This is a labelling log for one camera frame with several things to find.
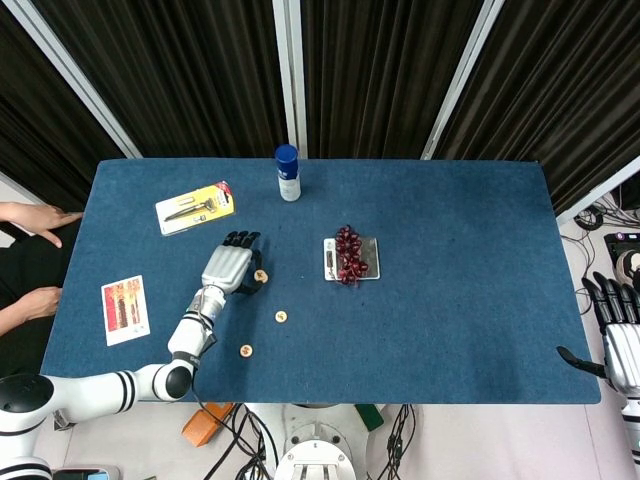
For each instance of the green block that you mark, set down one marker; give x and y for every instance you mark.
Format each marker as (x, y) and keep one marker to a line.
(371, 417)

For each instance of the person left hand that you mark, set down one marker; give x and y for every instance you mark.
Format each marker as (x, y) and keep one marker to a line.
(45, 220)

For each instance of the wooden disc bottom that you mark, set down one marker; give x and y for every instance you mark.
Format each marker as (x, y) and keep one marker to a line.
(246, 351)

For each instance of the red grape bunch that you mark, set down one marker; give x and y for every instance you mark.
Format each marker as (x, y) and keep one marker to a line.
(347, 245)

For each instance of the dark pleated curtain panel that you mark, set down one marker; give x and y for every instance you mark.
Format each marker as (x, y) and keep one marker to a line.
(560, 90)
(375, 75)
(175, 75)
(40, 125)

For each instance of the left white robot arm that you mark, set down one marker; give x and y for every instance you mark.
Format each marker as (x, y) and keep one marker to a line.
(185, 337)

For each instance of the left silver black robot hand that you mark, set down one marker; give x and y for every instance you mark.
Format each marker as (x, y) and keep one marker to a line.
(225, 267)

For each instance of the silver digital kitchen scale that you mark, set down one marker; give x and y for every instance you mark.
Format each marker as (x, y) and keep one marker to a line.
(372, 250)

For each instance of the person right forearm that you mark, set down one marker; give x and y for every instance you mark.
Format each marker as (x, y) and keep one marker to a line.
(10, 320)

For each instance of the person black clothing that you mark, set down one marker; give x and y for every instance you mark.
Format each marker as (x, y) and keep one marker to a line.
(30, 265)

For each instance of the white bottle with blue cap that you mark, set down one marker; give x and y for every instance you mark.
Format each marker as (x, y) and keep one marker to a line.
(289, 187)

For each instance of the white frame post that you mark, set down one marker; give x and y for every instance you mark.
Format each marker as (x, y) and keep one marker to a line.
(77, 80)
(291, 75)
(600, 192)
(461, 80)

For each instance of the wooden disc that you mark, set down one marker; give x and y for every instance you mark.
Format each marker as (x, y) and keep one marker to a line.
(281, 316)
(246, 351)
(259, 275)
(266, 280)

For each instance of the red picture card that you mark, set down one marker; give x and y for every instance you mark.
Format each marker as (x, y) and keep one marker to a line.
(125, 310)

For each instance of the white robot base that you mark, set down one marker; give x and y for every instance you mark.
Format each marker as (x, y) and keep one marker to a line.
(315, 430)

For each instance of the black device with purple light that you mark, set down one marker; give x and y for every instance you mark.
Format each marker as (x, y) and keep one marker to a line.
(617, 240)

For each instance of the razor in yellow blister pack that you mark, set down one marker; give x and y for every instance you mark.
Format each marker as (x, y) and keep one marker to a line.
(220, 197)

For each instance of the blue table cloth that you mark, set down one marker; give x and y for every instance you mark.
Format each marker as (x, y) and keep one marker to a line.
(425, 325)

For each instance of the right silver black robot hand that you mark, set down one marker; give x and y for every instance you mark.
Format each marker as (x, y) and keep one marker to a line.
(622, 355)

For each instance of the person right hand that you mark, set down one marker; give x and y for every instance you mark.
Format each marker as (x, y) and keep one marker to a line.
(40, 302)

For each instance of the person left forearm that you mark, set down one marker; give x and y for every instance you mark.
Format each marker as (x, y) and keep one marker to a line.
(10, 211)

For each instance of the orange box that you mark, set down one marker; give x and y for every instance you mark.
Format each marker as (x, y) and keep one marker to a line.
(205, 425)

